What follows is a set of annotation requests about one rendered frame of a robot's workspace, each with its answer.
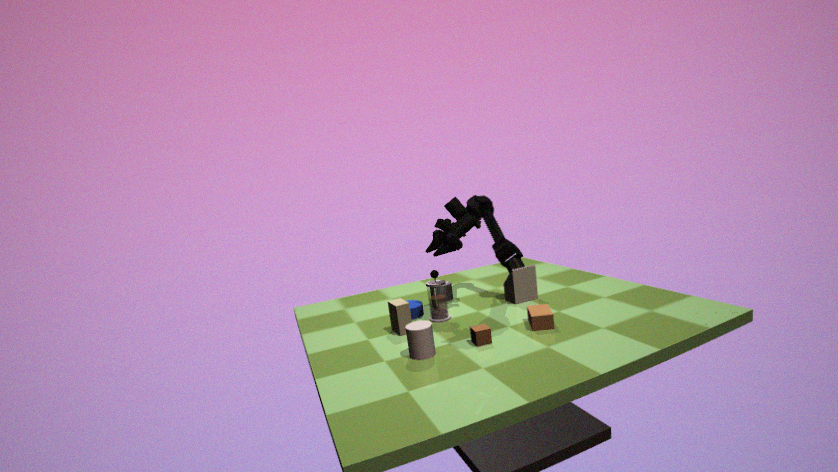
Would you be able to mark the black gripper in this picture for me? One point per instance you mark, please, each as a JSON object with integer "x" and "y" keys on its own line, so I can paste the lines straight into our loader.
{"x": 447, "y": 243}

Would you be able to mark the blue cylinder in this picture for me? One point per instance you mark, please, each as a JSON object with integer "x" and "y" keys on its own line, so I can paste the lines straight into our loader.
{"x": 416, "y": 309}

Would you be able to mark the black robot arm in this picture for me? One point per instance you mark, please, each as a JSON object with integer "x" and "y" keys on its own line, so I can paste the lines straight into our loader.
{"x": 479, "y": 207}

